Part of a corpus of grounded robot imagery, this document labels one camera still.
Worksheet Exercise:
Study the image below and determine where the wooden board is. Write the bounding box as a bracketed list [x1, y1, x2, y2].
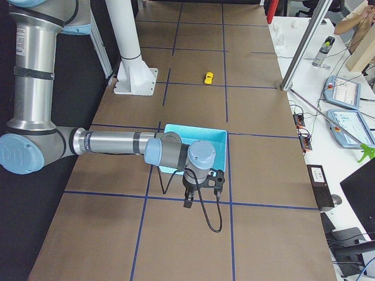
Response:
[346, 14, 374, 72]

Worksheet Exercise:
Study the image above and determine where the lower orange black circuit board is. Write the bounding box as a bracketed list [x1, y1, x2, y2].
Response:
[298, 132, 312, 152]

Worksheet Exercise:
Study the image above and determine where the white side table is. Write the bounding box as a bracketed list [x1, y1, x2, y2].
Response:
[268, 16, 375, 281]

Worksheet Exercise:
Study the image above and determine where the yellow beetle toy car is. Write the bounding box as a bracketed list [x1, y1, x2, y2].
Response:
[203, 71, 214, 85]

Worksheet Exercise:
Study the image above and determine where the upper orange black circuit board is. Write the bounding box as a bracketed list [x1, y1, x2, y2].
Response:
[293, 113, 305, 128]

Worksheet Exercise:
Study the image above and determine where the person forearm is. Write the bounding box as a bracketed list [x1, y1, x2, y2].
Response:
[334, 5, 374, 35]

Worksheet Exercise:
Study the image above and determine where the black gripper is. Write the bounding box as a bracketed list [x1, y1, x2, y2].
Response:
[182, 173, 200, 208]

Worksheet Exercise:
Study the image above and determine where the green plastic clamp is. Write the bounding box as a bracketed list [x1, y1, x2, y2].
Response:
[357, 143, 375, 163]

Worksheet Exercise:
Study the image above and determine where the teach pendant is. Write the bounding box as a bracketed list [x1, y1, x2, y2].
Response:
[326, 109, 374, 149]
[323, 76, 361, 109]

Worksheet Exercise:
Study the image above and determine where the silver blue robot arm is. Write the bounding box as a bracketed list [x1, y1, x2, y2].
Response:
[1, 1, 224, 208]

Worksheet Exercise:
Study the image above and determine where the upper teach pendant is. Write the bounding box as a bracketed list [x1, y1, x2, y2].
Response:
[323, 76, 361, 109]

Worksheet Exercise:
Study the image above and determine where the lower teach pendant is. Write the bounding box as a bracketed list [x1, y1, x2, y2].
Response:
[326, 109, 374, 149]

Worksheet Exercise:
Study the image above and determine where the black monitor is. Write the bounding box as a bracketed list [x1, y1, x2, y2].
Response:
[340, 159, 374, 239]

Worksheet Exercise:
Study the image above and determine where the black monitor stand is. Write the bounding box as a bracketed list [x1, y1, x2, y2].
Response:
[321, 213, 374, 279]

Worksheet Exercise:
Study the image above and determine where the aluminium frame post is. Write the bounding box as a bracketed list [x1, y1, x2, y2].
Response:
[279, 0, 333, 91]

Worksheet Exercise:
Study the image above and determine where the orange black circuit board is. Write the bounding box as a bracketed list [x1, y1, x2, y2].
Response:
[298, 132, 312, 152]
[293, 113, 305, 128]

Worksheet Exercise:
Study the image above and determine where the thin metal rod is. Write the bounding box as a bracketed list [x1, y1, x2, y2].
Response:
[288, 88, 365, 146]

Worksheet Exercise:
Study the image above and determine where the aluminium profile rail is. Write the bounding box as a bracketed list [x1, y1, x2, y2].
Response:
[90, 12, 113, 78]

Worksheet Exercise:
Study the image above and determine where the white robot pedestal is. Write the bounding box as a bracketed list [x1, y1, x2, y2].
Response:
[105, 0, 158, 96]

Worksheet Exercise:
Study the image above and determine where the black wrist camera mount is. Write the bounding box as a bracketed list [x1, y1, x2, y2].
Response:
[201, 168, 225, 199]

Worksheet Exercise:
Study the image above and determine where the black rectangular box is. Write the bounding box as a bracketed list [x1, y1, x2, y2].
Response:
[306, 165, 334, 211]

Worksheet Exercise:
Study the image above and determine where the turquoise plastic bin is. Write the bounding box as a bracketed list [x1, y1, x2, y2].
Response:
[164, 124, 227, 172]

